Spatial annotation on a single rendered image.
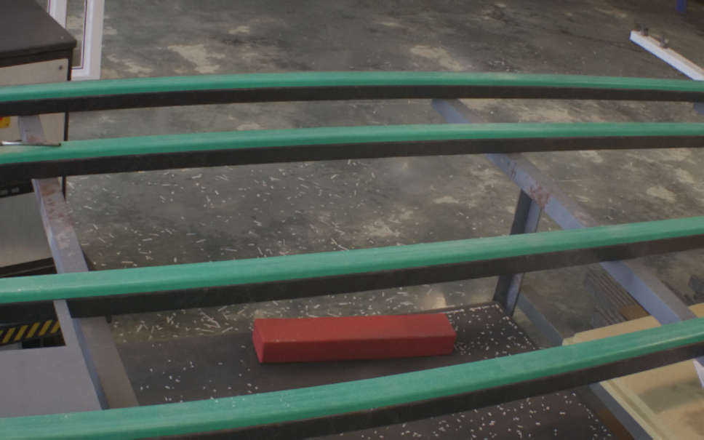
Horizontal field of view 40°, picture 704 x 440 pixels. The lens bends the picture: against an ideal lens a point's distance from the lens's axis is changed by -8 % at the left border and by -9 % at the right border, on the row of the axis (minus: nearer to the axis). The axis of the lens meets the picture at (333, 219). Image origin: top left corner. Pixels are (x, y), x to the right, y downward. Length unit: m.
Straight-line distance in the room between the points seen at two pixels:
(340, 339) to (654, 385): 0.49
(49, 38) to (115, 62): 2.25
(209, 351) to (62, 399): 0.55
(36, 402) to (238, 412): 0.20
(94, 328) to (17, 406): 0.20
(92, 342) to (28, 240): 0.98
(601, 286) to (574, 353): 1.28
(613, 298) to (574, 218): 0.86
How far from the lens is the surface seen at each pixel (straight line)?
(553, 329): 1.69
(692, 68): 2.46
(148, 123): 3.63
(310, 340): 1.50
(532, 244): 1.36
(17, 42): 1.92
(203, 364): 1.49
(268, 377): 1.48
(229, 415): 0.97
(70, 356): 1.05
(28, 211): 2.05
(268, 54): 4.39
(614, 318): 2.33
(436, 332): 1.57
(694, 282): 2.63
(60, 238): 1.30
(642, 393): 1.55
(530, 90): 1.98
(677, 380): 1.61
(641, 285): 1.45
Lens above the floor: 1.49
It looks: 28 degrees down
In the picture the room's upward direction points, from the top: 9 degrees clockwise
